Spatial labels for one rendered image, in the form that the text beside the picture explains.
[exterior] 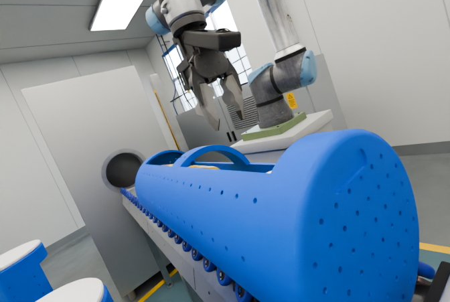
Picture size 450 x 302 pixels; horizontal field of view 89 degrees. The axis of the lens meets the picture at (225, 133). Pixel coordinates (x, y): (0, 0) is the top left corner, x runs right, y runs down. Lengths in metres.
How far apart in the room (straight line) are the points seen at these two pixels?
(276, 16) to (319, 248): 0.74
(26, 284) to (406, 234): 1.37
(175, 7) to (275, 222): 0.39
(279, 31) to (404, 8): 2.34
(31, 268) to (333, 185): 1.32
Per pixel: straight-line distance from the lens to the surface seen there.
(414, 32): 3.10
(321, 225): 0.29
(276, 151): 0.85
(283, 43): 0.87
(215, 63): 0.45
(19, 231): 5.40
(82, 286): 0.75
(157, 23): 0.67
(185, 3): 0.47
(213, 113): 0.43
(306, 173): 0.28
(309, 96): 2.08
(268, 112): 0.92
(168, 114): 1.67
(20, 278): 1.42
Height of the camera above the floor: 1.32
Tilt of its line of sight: 6 degrees down
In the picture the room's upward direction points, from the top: 21 degrees counter-clockwise
